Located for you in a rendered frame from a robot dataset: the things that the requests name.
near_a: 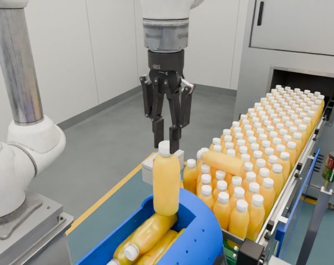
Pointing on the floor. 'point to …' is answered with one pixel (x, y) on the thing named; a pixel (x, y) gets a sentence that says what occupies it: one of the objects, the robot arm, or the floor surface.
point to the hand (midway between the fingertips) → (166, 136)
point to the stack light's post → (314, 226)
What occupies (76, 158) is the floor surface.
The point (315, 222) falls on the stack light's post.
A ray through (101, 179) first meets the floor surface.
